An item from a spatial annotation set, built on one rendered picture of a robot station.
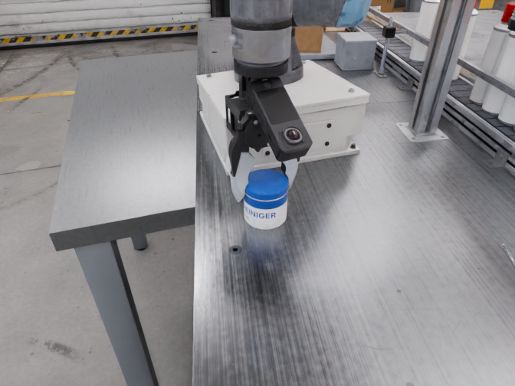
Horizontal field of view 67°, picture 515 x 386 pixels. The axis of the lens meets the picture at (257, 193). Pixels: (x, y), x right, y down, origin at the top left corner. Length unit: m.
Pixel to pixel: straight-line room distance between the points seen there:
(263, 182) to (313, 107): 0.20
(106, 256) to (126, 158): 0.21
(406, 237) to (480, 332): 0.17
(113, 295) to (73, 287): 0.97
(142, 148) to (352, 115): 0.43
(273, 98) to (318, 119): 0.25
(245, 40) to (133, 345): 0.69
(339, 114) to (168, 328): 1.05
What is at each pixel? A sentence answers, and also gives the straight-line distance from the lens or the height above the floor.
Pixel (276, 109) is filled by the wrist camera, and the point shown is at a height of 1.03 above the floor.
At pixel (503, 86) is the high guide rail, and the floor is 0.96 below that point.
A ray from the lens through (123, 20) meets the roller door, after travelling 5.06.
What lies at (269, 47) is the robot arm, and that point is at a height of 1.10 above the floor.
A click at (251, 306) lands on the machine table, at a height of 0.83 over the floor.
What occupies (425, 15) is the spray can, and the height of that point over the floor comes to 1.01.
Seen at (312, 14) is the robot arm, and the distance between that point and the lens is 0.77.
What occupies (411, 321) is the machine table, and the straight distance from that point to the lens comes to 0.53.
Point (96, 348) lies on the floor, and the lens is 1.56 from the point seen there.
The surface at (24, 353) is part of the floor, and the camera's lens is 1.65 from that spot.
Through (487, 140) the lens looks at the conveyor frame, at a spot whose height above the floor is 0.85.
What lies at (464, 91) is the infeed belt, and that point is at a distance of 1.09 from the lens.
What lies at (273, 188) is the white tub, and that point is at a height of 0.90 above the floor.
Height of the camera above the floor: 1.23
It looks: 36 degrees down
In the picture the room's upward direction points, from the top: straight up
